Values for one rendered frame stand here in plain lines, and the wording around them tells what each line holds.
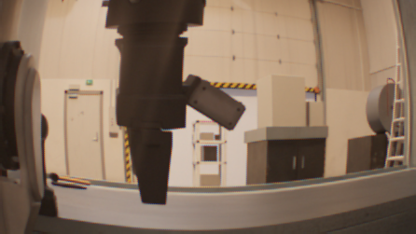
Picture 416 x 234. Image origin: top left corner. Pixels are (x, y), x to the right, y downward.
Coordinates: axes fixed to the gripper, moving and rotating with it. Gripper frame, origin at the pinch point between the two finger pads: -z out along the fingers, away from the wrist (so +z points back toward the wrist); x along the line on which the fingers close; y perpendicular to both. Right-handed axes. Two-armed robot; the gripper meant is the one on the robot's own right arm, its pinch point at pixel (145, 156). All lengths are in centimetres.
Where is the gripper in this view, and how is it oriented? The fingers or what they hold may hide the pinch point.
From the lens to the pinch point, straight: 45.8
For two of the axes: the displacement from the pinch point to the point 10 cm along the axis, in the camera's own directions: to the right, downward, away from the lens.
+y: -9.8, -0.2, -1.9
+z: 0.4, -10.0, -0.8
